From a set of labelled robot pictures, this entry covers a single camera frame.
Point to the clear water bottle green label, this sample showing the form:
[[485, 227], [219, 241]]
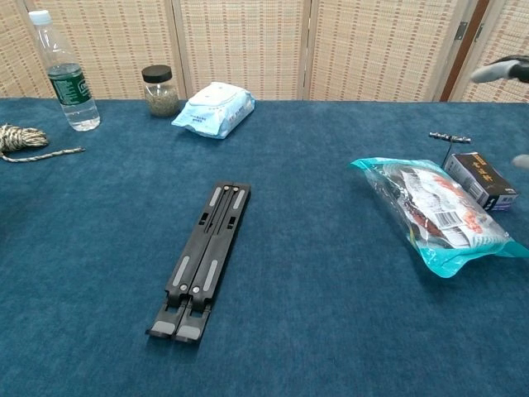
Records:
[[74, 91]]

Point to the blue table cloth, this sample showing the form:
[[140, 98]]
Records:
[[82, 331]]

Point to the metal screen hinge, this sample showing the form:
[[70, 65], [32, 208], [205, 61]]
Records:
[[479, 33], [460, 30]]

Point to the white blue wet wipes pack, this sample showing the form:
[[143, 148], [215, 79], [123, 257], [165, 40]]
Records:
[[215, 107]]

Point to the teal clear snack bag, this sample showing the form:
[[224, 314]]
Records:
[[446, 215]]

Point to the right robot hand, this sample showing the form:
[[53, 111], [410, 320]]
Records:
[[496, 70]]

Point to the glass jar black lid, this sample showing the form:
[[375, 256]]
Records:
[[159, 99]]

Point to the black folding laptop stand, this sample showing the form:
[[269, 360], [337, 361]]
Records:
[[194, 256]]

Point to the small black printed box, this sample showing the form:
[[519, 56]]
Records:
[[475, 173]]

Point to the bamboo folding screen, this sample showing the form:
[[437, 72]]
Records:
[[248, 41]]

